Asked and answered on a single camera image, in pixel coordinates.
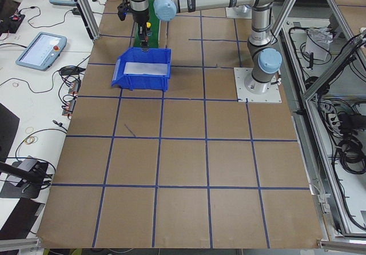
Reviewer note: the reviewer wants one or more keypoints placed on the left blue plastic bin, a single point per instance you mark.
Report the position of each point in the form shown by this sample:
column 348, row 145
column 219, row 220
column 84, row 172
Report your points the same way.
column 151, row 82

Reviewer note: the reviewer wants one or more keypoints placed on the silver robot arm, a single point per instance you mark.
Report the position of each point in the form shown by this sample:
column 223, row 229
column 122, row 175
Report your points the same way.
column 267, row 61

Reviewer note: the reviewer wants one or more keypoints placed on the white foam pad left bin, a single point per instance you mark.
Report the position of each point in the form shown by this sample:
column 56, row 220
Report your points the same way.
column 139, row 68

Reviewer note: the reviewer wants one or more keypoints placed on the green conveyor belt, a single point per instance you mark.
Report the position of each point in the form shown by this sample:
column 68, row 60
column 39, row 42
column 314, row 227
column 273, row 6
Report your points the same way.
column 153, row 40

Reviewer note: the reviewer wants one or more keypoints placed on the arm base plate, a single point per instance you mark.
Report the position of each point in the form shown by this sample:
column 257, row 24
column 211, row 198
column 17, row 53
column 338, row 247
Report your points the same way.
column 243, row 12
column 248, row 90

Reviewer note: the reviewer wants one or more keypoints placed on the teach pendant near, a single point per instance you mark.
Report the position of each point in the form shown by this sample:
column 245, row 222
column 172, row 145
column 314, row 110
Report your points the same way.
column 44, row 49

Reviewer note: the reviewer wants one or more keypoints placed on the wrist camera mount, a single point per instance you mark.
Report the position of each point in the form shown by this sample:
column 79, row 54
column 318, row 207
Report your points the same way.
column 124, row 9

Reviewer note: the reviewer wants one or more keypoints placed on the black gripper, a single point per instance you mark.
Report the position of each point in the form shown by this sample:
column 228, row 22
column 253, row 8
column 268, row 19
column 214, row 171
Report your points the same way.
column 140, row 16

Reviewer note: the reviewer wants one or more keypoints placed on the aluminium frame post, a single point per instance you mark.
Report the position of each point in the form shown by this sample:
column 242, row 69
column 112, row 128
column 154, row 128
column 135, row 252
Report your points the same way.
column 88, row 19

